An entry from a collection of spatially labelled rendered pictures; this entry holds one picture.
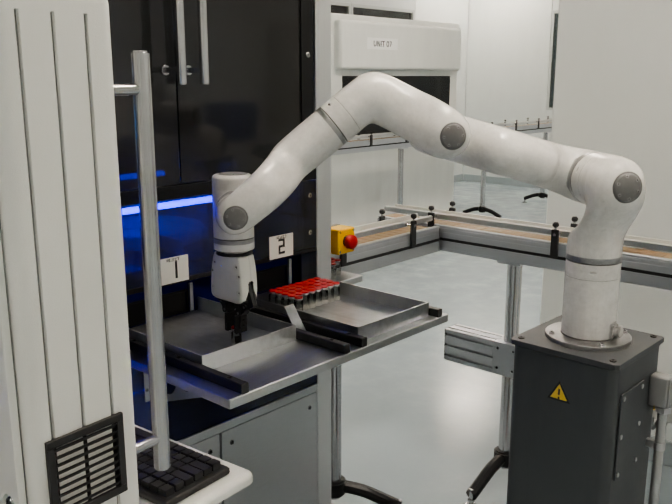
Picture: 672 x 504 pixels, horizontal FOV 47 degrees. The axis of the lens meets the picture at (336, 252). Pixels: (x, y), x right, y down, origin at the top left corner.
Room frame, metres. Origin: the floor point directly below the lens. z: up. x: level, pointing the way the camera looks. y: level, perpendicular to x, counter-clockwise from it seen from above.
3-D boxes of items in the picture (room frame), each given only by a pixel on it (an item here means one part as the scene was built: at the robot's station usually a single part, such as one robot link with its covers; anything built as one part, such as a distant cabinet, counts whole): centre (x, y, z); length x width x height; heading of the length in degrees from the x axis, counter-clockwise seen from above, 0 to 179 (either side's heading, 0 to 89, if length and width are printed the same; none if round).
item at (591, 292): (1.70, -0.58, 0.95); 0.19 x 0.19 x 0.18
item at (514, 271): (2.57, -0.61, 0.46); 0.09 x 0.09 x 0.77; 48
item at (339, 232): (2.16, 0.00, 1.00); 0.08 x 0.07 x 0.07; 48
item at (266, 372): (1.72, 0.14, 0.87); 0.70 x 0.48 x 0.02; 138
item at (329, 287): (1.88, 0.05, 0.90); 0.18 x 0.02 x 0.05; 137
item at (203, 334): (1.64, 0.30, 0.90); 0.34 x 0.26 x 0.04; 48
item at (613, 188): (1.67, -0.58, 1.16); 0.19 x 0.12 x 0.24; 9
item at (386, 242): (2.47, -0.09, 0.92); 0.69 x 0.16 x 0.16; 138
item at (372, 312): (1.82, -0.01, 0.90); 0.34 x 0.26 x 0.04; 47
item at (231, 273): (1.58, 0.21, 1.05); 0.10 x 0.08 x 0.11; 48
